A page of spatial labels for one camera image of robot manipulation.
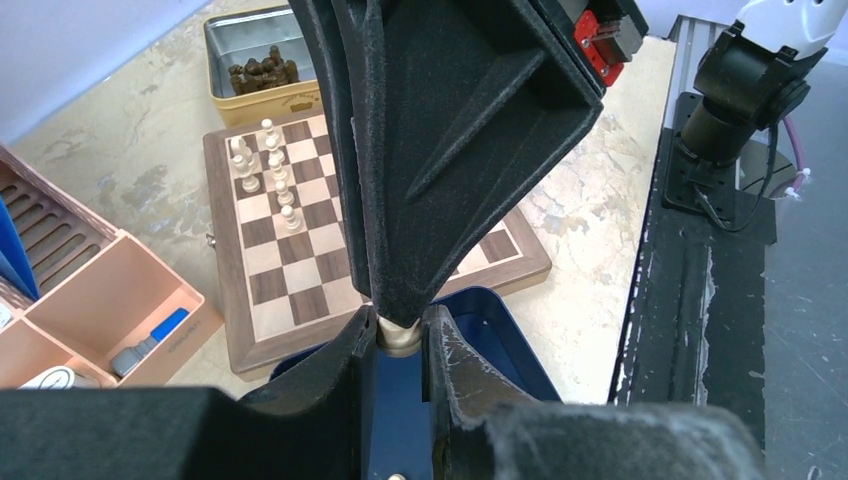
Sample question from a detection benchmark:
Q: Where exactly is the pile of dark chess pieces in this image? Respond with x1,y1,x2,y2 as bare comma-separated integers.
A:
228,45,300,96

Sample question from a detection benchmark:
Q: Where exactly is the pink plastic desk organizer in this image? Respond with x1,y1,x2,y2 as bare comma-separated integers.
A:
1,150,223,388

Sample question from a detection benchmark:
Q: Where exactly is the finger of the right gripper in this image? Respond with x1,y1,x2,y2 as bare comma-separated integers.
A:
289,0,371,297

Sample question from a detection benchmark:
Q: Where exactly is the light chess piece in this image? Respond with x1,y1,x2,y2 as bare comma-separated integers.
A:
261,118,282,151
272,169,295,207
266,138,289,181
281,205,304,232
229,136,258,173
231,155,260,193

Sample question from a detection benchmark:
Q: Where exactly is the yellow metal tin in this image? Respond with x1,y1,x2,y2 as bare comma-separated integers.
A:
203,5,323,127

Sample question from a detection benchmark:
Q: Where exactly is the white stapler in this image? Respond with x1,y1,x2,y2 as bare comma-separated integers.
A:
20,366,100,390

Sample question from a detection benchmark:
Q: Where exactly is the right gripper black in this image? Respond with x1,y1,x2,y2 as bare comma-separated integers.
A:
333,0,649,327

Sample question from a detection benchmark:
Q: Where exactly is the wooden chess board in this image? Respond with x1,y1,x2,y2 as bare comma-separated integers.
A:
202,112,554,384

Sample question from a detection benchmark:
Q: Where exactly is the blue folder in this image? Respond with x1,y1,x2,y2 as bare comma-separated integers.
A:
1,201,40,301

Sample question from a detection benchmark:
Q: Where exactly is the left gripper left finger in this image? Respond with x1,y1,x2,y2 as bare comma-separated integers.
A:
1,306,377,479

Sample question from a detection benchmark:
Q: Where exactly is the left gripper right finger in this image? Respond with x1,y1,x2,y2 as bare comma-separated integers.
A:
421,305,767,479

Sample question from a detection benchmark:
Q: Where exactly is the dark blue tray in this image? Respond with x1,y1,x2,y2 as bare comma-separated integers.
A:
255,287,565,479

